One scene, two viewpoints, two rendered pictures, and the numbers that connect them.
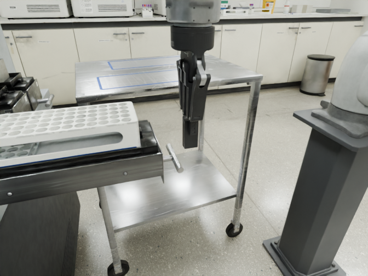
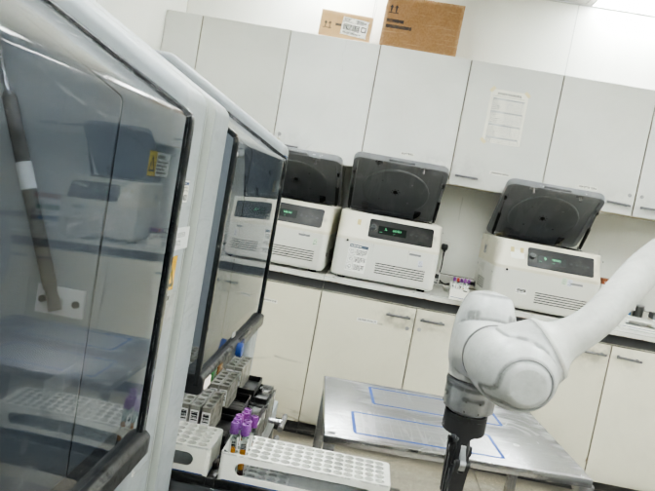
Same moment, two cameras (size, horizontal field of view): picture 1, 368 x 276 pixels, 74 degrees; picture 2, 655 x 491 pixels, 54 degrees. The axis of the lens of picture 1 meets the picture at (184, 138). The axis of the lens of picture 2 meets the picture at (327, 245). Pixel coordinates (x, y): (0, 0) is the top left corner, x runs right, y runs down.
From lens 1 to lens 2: 0.76 m
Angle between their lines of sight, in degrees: 31
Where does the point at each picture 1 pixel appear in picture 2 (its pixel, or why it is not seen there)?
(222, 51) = (605, 398)
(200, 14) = (470, 408)
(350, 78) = not seen: outside the picture
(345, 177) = not seen: outside the picture
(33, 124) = (298, 458)
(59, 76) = (268, 360)
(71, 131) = (329, 475)
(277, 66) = not seen: outside the picture
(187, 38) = (455, 424)
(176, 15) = (449, 402)
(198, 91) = (456, 475)
